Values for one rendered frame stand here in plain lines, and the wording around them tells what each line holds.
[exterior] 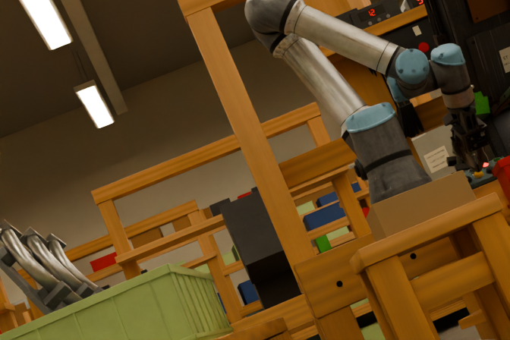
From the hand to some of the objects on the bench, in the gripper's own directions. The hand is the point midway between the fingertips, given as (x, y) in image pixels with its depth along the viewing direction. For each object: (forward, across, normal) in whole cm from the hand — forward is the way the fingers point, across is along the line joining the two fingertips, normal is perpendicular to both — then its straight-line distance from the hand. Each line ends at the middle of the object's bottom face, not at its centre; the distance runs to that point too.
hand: (476, 166), depth 249 cm
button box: (+10, +2, -1) cm, 10 cm away
